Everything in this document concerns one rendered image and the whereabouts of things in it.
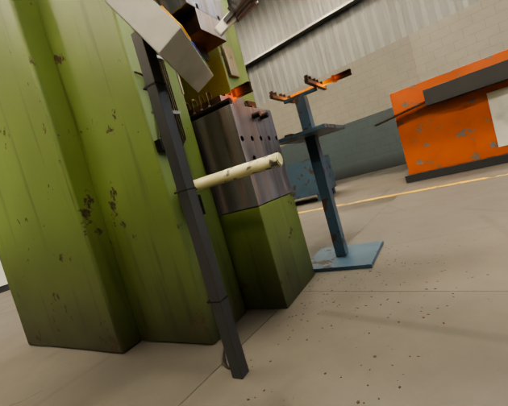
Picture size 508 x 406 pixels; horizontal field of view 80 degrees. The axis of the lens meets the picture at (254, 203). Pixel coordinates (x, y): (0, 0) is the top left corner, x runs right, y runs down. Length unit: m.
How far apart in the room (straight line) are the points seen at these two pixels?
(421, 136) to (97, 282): 4.16
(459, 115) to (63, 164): 4.26
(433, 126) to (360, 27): 5.27
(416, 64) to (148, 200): 8.16
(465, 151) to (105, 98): 4.15
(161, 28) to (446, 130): 4.16
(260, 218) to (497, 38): 8.01
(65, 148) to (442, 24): 8.41
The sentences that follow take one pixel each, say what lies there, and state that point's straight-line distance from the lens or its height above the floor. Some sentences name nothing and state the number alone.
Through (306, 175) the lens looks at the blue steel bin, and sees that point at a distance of 5.08.
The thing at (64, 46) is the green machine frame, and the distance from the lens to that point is 1.64.
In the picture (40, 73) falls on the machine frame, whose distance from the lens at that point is 1.65.
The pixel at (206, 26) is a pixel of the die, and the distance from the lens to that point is 1.57.
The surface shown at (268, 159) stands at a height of 0.63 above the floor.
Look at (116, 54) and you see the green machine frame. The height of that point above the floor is 1.17.
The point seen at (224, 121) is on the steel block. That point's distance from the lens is 1.34.
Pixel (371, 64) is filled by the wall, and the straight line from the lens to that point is 9.14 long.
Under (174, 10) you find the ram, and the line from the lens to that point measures 1.57.
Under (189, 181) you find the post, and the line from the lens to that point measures 0.92.
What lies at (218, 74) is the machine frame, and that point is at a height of 1.21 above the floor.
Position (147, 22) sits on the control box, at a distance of 0.86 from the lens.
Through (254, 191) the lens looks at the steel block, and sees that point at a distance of 1.29.
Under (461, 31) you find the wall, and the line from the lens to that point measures 8.93.
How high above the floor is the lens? 0.56
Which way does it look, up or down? 3 degrees down
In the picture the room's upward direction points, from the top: 16 degrees counter-clockwise
